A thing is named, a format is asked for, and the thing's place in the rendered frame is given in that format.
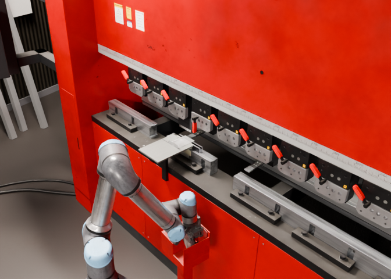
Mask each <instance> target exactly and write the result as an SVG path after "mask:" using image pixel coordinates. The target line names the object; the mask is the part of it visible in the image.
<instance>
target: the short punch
mask: <svg viewBox="0 0 391 279"><path fill-rule="evenodd" d="M179 124H180V127H181V128H183V129H185V130H187V131H189V132H191V129H192V122H191V118H190V119H181V118H179Z"/></svg>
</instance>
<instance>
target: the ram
mask: <svg viewBox="0 0 391 279"><path fill-rule="evenodd" d="M93 1H94V12H95V23H96V30H97V41H98V44H100V45H102V46H104V47H106V48H108V49H111V50H113V51H115V52H117V53H119V54H121V55H124V56H126V57H128V58H130V59H133V60H135V61H137V62H139V63H142V64H144V65H146V66H148V67H150V68H152V69H155V70H157V71H159V72H161V73H163V74H165V75H168V76H170V77H172V78H175V79H177V80H179V81H181V82H183V83H185V84H188V85H190V86H192V87H194V88H196V89H198V90H201V91H203V92H206V93H207V94H210V95H212V96H214V97H216V98H219V99H221V100H223V101H225V102H227V103H230V104H232V105H234V106H237V107H238V108H240V109H243V110H245V111H247V112H250V113H252V114H254V115H256V116H258V117H260V118H263V119H265V120H267V121H270V122H271V123H273V124H276V125H278V126H280V127H283V128H285V129H287V130H289V131H291V132H293V133H296V134H298V135H300V136H302V137H304V138H307V139H309V140H311V141H314V142H316V143H317V144H320V145H322V146H324V147H327V148H329V149H331V150H333V151H335V152H337V153H340V154H342V155H344V156H347V157H348V158H350V159H353V160H355V161H357V162H360V163H362V164H364V165H366V166H368V167H371V168H373V169H375V170H377V171H380V172H381V173H384V174H386V175H388V176H391V0H93ZM114 3H117V4H120V5H122V8H123V24H120V23H118V22H116V19H115V4H114ZM126 7H129V8H131V19H128V18H127V15H126ZM135 10H139V11H141V12H144V30H145V32H143V31H140V30H138V29H136V18H135ZM127 20H128V21H130V22H132V28H131V27H129V26H127ZM98 52H99V53H101V54H103V55H105V56H107V57H109V58H112V59H114V60H116V61H118V62H120V63H123V64H124V65H126V66H128V67H131V68H132V69H134V70H137V71H139V72H141V73H143V74H145V75H147V76H150V77H152V78H154V79H156V80H158V81H160V82H162V83H164V84H166V85H168V86H170V87H172V88H175V89H177V90H179V91H181V92H183V93H185V94H187V95H189V96H192V97H193V98H195V99H198V100H199V101H202V102H204V103H206V104H208V105H210V106H213V107H215V108H217V109H219V110H221V111H223V112H225V113H227V114H229V115H231V116H233V117H235V118H237V119H240V120H242V121H244V122H246V123H248V124H250V125H252V126H254V127H256V128H259V129H260V130H262V131H265V132H267V133H269V134H271V135H273V136H275V137H278V138H280V139H282V140H284V141H286V142H288V143H290V144H292V145H294V146H296V147H298V148H300V149H303V150H305V151H307V152H309V153H311V154H313V155H315V156H317V157H319V158H321V159H323V160H325V161H327V162H330V163H332V164H334V165H336V166H338V167H340V168H343V169H345V170H347V171H349V172H351V173H353V174H355V175H357V176H359V177H361V178H363V179H365V180H368V181H370V182H372V183H374V184H376V185H378V186H380V187H382V188H384V189H386V190H388V191H390V192H391V185H390V184H388V183H386V182H384V181H382V180H380V179H378V178H376V177H373V176H371V175H369V174H367V173H365V172H363V171H361V170H359V169H356V168H354V167H352V166H350V165H348V164H345V163H343V162H341V161H339V160H337V159H335V158H333V157H331V156H328V155H326V154H324V153H322V152H320V151H318V150H316V149H314V148H311V147H309V146H307V145H305V144H302V143H300V142H298V141H296V140H294V139H292V138H290V137H288V136H285V135H283V134H281V133H279V132H277V131H275V130H273V129H271V128H268V127H266V126H264V125H262V124H259V123H257V122H256V121H253V120H251V119H249V118H247V117H245V116H242V115H240V114H238V113H236V112H234V111H232V110H230V109H228V108H225V107H223V106H221V105H219V104H217V103H215V102H212V101H210V100H209V99H206V98H204V97H202V96H200V95H197V94H195V93H193V92H191V91H189V90H187V89H185V88H183V87H180V86H178V85H176V84H174V83H171V82H170V81H168V80H166V79H163V78H161V77H159V76H157V75H154V74H152V73H150V72H148V71H146V70H144V69H142V68H140V67H137V66H135V65H133V64H131V63H129V62H127V61H125V60H123V59H120V58H118V57H116V56H114V55H111V54H110V53H107V52H105V51H103V50H101V49H98Z"/></svg>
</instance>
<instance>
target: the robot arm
mask: <svg viewBox="0 0 391 279"><path fill-rule="evenodd" d="M98 155H99V161H98V166H97V173H98V175H99V179H98V185H97V190H96V193H95V199H94V204H93V209H92V212H91V216H90V217H89V218H88V219H87V221H86V222H85V223H84V225H83V229H82V235H83V242H84V258H85V260H86V267H87V274H88V275H87V279H120V277H119V275H118V273H117V272H116V270H115V265H114V259H113V247H112V244H111V239H110V234H111V229H112V222H111V214H112V210H113V205H114V202H115V198H116V193H117V191H118V192H119V193H120V194H121V195H123V196H124V197H129V198H130V199H131V200H132V201H133V202H134V203H135V204H136V205H137V206H138V207H139V208H140V209H141V210H142V211H144V212H145V213H146V214H147V215H148V216H149V217H150V218H152V219H153V221H155V222H156V223H157V225H159V226H160V227H161V228H162V229H163V230H164V231H165V232H166V233H167V234H168V237H169V240H170V241H171V242H172V243H173V244H174V245H176V246H177V245H178V244H179V242H180V241H181V240H183V242H184V244H185V246H186V248H189V247H191V246H192V245H194V244H196V243H198V242H196V241H195V239H196V238H198V237H199V236H200V237H202V236H203V235H204V233H203V228H202V227H201V219H200V216H198V215H197V201H196V195H195V194H194V193H193V192H191V191H184V192H183V193H181V194H180V197H179V198H178V199H174V200H171V201H167V202H162V203H161V202H160V201H159V200H158V199H157V198H156V197H155V196H154V195H153V194H152V193H151V192H150V191H149V190H148V189H147V188H146V187H145V186H144V185H143V184H142V183H141V178H140V177H139V176H138V175H137V174H136V173H135V171H134V169H133V166H132V165H131V161H130V158H129V154H128V150H127V147H126V146H125V144H124V143H123V142H122V141H119V140H118V139H109V140H107V141H105V142H103V143H102V144H101V145H100V147H99V150H98ZM179 215H182V222H181V220H180V217H179Z"/></svg>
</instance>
